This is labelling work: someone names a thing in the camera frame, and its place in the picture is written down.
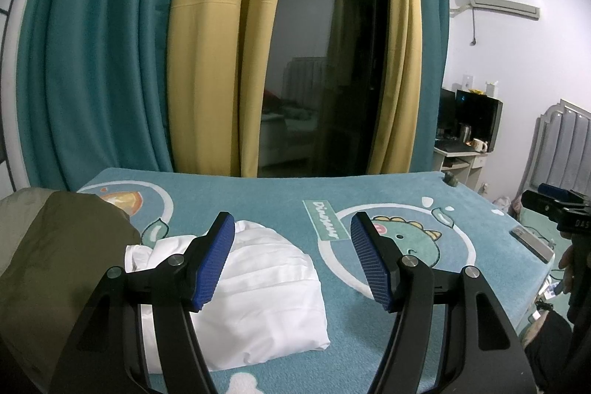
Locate narrow yellow curtain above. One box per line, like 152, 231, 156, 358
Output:
367, 0, 424, 176

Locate grey padded headboard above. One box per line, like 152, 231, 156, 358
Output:
519, 99, 591, 234

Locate blue dinosaur printed blanket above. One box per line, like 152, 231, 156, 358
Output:
76, 167, 556, 394

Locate white zip jacket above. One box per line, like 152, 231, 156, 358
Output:
124, 219, 332, 375

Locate white computer desk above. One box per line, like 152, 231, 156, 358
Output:
433, 138, 491, 192

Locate narrow teal curtain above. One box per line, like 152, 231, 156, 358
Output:
409, 0, 452, 174

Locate pink cloth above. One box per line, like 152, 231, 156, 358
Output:
491, 195, 514, 216

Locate dark glass sliding door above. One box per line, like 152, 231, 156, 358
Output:
256, 0, 394, 179

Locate person's right hand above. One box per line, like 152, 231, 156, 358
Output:
558, 246, 576, 292

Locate person's leg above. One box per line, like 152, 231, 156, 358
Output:
521, 310, 580, 391

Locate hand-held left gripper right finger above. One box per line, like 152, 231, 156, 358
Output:
350, 212, 537, 394

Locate black monitor on desk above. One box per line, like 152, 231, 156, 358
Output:
455, 89, 504, 153

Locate wide teal curtain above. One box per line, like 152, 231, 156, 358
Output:
16, 0, 195, 192

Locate white air conditioner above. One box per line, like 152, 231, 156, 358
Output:
455, 0, 542, 22

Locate black computer monitor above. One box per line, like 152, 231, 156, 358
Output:
438, 88, 458, 137

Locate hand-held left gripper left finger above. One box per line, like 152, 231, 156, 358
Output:
48, 212, 236, 394

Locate olive green garment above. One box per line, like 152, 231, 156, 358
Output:
0, 187, 142, 382

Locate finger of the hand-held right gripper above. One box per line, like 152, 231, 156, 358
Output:
521, 189, 563, 218
537, 182, 572, 202

